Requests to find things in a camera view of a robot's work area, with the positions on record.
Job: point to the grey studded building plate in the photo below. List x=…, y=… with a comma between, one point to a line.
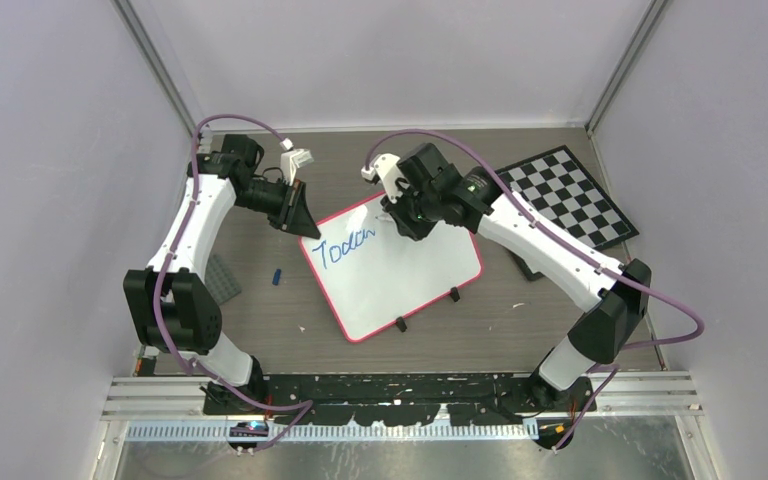
x=220, y=280

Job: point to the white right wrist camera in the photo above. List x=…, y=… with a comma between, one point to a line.
x=384, y=169

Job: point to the black white checkerboard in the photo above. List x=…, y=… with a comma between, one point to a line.
x=558, y=185

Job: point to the black whiteboard stand clip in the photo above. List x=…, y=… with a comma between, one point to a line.
x=401, y=325

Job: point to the white slotted cable rail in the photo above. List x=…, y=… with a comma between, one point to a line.
x=260, y=432

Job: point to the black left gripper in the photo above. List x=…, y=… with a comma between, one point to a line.
x=295, y=215

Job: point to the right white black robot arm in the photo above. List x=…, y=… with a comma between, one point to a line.
x=423, y=189

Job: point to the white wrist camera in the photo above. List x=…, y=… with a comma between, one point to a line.
x=384, y=169
x=291, y=161

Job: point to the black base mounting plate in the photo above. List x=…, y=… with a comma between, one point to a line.
x=469, y=399

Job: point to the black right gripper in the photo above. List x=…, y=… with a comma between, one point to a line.
x=416, y=231

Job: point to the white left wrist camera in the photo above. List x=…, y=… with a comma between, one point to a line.
x=291, y=161

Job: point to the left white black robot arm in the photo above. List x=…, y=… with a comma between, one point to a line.
x=170, y=304

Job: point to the pink framed whiteboard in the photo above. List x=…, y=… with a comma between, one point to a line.
x=370, y=275

